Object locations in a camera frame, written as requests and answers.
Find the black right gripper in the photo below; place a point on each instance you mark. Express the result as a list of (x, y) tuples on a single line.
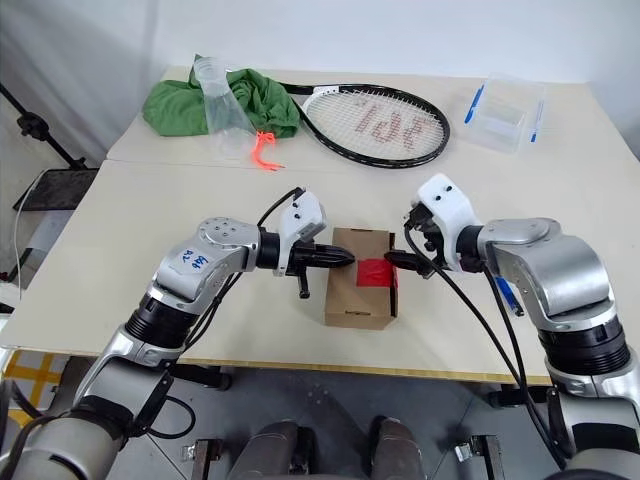
[(435, 245)]

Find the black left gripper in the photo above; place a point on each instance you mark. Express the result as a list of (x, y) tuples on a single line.
[(305, 256)]

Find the brown cardboard box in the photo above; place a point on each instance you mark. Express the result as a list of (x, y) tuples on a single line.
[(350, 295)]

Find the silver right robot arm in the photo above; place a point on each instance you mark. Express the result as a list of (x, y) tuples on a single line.
[(550, 260)]

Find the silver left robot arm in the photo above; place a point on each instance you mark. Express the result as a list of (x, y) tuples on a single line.
[(200, 265)]

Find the red sealing tape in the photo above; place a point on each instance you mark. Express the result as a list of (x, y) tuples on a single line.
[(372, 275)]

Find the clear container with blue clips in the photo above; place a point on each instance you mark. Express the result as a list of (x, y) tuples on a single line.
[(500, 125)]

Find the black white tennis racket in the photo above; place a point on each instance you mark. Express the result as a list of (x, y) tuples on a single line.
[(292, 90)]

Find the black table foot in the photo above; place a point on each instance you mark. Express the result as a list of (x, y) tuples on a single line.
[(520, 396), (210, 377)]

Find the dark rounded shape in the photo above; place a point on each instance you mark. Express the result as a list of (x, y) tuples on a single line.
[(397, 450), (277, 452)]

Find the clear plastic conical flask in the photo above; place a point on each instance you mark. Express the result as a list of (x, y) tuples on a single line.
[(220, 105)]

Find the yellow floor tape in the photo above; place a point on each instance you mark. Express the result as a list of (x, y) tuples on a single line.
[(35, 375)]

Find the black tripod stand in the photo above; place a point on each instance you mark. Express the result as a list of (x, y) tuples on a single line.
[(35, 125)]

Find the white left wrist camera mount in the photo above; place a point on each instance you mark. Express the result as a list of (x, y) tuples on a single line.
[(305, 210)]

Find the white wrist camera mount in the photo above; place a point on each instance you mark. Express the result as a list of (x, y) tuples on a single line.
[(305, 210), (450, 205)]

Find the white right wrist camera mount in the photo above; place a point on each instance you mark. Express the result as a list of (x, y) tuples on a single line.
[(450, 205)]

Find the metal bracket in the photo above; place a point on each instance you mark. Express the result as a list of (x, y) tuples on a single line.
[(202, 460), (477, 457)]

